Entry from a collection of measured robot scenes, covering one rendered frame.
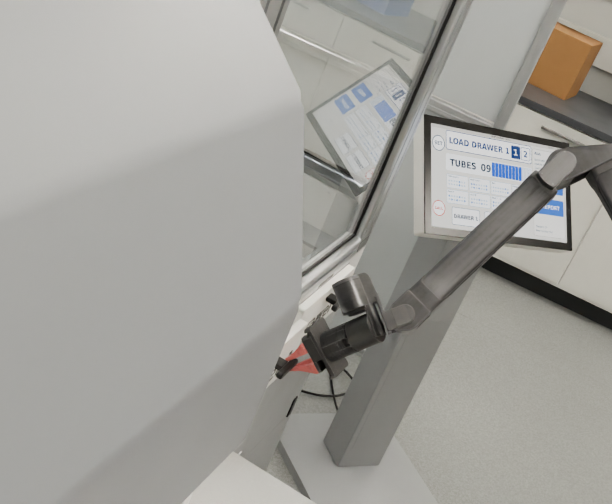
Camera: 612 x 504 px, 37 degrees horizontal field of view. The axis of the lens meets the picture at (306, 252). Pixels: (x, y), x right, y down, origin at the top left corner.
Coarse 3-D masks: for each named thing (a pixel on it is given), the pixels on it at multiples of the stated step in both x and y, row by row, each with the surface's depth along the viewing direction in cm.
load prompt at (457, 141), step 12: (456, 132) 238; (456, 144) 238; (468, 144) 240; (480, 144) 242; (492, 144) 244; (504, 144) 246; (516, 144) 249; (492, 156) 244; (504, 156) 246; (516, 156) 248; (528, 156) 251
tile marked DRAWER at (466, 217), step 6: (456, 210) 235; (462, 210) 236; (468, 210) 237; (474, 210) 238; (456, 216) 235; (462, 216) 236; (468, 216) 237; (474, 216) 238; (456, 222) 235; (462, 222) 236; (468, 222) 237; (474, 222) 238
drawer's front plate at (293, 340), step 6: (294, 324) 177; (300, 324) 177; (306, 324) 178; (294, 330) 175; (300, 330) 176; (288, 336) 172; (294, 336) 174; (300, 336) 179; (288, 342) 172; (294, 342) 177; (288, 348) 175; (294, 348) 179; (282, 354) 172; (288, 354) 177; (270, 378) 173; (276, 378) 178
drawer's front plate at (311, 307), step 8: (344, 272) 203; (352, 272) 207; (336, 280) 198; (320, 288) 193; (328, 288) 194; (312, 296) 188; (320, 296) 190; (304, 304) 185; (312, 304) 186; (320, 304) 193; (328, 304) 200; (304, 312) 183; (312, 312) 190; (328, 312) 205; (296, 320) 183; (304, 320) 187
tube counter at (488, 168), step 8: (480, 160) 241; (488, 160) 243; (480, 168) 241; (488, 168) 243; (496, 168) 244; (504, 168) 245; (512, 168) 247; (520, 168) 248; (528, 168) 250; (488, 176) 242; (496, 176) 244; (504, 176) 245; (512, 176) 247; (520, 176) 248
